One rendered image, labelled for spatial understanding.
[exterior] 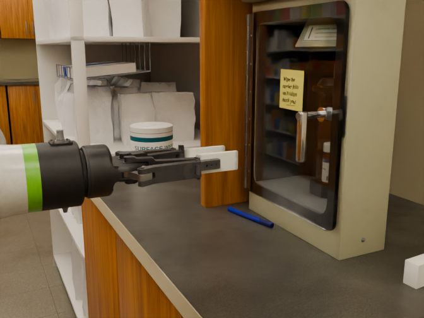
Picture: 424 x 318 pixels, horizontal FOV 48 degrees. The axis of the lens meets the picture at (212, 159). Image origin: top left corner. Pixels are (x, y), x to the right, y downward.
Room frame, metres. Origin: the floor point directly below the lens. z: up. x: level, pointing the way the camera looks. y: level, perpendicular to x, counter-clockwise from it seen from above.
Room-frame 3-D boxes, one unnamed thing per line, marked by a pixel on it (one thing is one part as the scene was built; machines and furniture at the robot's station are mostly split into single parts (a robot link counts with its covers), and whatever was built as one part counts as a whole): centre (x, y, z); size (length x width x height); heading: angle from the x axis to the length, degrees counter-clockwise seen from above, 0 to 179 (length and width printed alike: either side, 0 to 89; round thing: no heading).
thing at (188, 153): (0.75, 0.01, 1.14); 0.07 x 0.01 x 0.03; 116
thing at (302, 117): (0.82, -0.17, 1.17); 0.05 x 0.03 x 0.10; 116
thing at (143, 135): (1.42, 0.19, 1.02); 0.13 x 0.13 x 0.15
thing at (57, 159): (0.63, 0.21, 1.15); 0.09 x 0.06 x 0.12; 26
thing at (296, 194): (0.93, -0.15, 1.19); 0.30 x 0.01 x 0.40; 26
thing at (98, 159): (0.66, 0.14, 1.14); 0.09 x 0.08 x 0.07; 116
